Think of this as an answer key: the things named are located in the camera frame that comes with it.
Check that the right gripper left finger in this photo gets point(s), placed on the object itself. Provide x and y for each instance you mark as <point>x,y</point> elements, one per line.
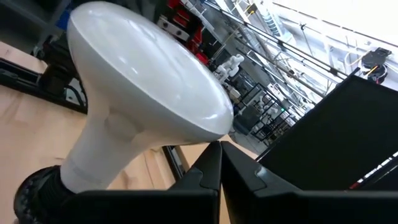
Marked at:
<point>140,208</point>

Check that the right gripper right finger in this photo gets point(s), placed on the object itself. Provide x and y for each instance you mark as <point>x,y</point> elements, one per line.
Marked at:
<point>295,208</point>

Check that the wooden base lamp black socket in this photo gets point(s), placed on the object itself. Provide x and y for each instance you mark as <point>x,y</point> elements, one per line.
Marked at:
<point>40,199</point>

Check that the white flood lightbulb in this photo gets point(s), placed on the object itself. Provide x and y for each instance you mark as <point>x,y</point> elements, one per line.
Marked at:
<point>140,77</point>

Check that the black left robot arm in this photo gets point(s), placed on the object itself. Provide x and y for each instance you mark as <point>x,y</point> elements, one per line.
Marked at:
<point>59,71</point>

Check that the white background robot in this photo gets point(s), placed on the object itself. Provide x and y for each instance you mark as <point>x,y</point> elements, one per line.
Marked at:
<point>231,67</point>

